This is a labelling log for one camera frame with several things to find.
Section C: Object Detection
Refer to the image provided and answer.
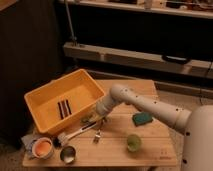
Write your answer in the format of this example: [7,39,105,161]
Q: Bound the white bowl orange inside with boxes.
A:
[32,137,54,159]

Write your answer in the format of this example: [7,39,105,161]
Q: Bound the white dish brush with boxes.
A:
[53,122,97,148]

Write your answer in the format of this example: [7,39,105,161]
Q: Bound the clear gripper finger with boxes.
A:
[88,114,107,123]

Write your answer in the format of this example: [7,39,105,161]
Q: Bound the metal pole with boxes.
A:
[64,0,77,46]

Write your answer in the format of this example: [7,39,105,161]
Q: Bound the dark strips in bin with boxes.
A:
[57,99,72,119]

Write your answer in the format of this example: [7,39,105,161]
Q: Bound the green sponge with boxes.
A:
[132,112,153,126]

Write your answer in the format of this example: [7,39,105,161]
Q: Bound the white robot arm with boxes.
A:
[91,84,213,171]

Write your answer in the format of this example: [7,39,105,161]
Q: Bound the yellow plastic bin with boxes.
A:
[24,69,105,135]

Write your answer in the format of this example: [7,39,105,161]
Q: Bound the green plastic cup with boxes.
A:
[126,134,142,152]

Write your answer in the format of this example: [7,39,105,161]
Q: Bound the wooden table board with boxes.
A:
[22,78,178,168]

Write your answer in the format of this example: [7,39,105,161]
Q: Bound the green pepper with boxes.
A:
[81,115,96,124]

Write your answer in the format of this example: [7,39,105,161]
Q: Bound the black handle object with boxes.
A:
[162,55,191,65]

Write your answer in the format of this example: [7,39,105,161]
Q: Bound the grey cloth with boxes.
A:
[21,134,37,158]

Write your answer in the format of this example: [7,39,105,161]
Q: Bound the small metal cup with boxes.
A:
[60,146,76,164]

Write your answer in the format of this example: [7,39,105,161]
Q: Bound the long white shelf beam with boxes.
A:
[63,42,213,79]

